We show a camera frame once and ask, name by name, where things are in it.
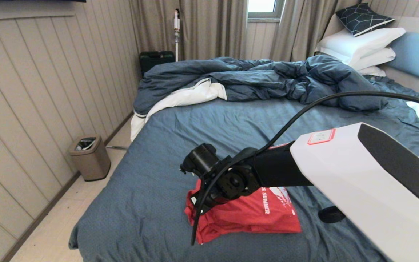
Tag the beige curtain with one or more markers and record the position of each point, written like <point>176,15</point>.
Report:
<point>202,28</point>
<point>304,28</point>

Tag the black hard case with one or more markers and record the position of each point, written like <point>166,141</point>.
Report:
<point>155,60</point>

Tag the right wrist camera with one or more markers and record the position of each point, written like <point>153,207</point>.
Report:
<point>200,158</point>

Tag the bronze trash bin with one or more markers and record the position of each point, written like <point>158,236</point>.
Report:
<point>93,162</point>

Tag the large white pillow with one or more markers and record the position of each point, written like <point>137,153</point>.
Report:
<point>356,44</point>

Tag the grey framed window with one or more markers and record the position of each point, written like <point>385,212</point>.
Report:
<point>262,8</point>

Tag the grey metal floor rod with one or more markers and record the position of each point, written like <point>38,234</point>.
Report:
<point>118,147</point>

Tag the white stick vacuum cleaner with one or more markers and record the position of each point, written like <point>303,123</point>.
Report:
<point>176,35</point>

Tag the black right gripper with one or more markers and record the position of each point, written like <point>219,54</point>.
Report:
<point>216,199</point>

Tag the dark patterned cushion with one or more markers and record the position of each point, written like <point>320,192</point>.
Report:
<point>361,19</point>

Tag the white bed linen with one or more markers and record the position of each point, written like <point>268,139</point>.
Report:
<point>184,97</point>

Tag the black and white trash bag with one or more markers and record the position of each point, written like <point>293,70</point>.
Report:
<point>85,143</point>

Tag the dark wall screen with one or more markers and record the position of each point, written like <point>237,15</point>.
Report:
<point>38,0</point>

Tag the dark blue crumpled duvet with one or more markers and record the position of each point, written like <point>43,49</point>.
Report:
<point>249,78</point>

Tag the red t-shirt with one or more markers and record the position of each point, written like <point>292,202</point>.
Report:
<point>253,218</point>

